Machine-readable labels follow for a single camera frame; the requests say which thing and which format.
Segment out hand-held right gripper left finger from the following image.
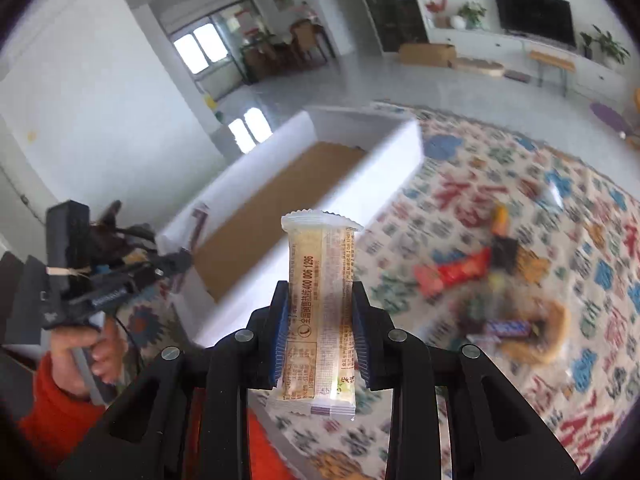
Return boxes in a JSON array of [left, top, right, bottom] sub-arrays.
[[57, 280, 291, 480]]

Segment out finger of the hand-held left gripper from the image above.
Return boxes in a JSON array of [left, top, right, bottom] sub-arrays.
[[92, 200, 161, 251], [127, 247, 195, 293]]

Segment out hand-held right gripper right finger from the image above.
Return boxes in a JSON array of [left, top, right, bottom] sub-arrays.
[[350, 280, 583, 480]]

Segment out beige snack bar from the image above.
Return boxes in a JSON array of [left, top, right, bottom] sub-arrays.
[[267, 208, 364, 421]]

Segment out red gold-print snack packet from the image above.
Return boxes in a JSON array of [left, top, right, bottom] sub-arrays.
[[414, 247, 493, 297]]

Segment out person's left hand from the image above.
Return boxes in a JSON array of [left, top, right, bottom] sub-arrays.
[[50, 317, 128, 396]]

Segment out orange clothing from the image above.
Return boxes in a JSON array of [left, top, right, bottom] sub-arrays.
[[187, 387, 296, 480]]

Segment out dark chocolate bar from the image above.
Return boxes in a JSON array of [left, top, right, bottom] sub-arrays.
[[485, 320, 532, 340]]

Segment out long clear black-ended packet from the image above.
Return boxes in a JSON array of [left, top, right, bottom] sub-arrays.
[[487, 205, 521, 276]]

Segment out balcony glass door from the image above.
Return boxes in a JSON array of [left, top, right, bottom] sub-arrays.
[[160, 0, 266, 101]]

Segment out pastry in clear bag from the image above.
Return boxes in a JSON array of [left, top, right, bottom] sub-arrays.
[[500, 297, 571, 366]]

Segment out printed woven blanket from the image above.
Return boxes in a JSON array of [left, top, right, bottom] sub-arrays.
[[115, 102, 640, 480]]

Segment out dining table with chairs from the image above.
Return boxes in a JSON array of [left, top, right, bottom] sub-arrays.
[[242, 17, 337, 83]]

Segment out small clear wrapper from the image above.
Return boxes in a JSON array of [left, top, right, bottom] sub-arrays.
[[542, 180, 568, 211]]

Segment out brown cardboard box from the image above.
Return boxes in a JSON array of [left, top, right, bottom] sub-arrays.
[[398, 42, 457, 68]]

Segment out tan floor cushion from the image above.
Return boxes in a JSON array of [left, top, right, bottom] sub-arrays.
[[450, 57, 505, 78]]

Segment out white television cabinet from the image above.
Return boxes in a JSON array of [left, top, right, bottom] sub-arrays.
[[427, 27, 631, 101]]

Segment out purple round stool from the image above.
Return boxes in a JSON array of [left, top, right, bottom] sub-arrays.
[[589, 101, 628, 133]]

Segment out dark door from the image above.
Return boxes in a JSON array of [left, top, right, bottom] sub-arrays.
[[347, 0, 430, 53]]

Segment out wooden bench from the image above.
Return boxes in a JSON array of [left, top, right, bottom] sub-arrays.
[[529, 50, 576, 97]]

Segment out red flower vase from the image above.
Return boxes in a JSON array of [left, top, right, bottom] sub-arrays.
[[424, 0, 449, 28]]

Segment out green potted plant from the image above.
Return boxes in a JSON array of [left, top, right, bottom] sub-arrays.
[[457, 1, 487, 30]]

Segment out black television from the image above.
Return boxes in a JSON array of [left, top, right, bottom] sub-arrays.
[[492, 0, 577, 51]]

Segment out large leafy potted plant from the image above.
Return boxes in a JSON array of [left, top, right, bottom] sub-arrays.
[[592, 25, 631, 68]]

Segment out black cable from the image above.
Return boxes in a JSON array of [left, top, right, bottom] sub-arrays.
[[112, 310, 146, 376]]

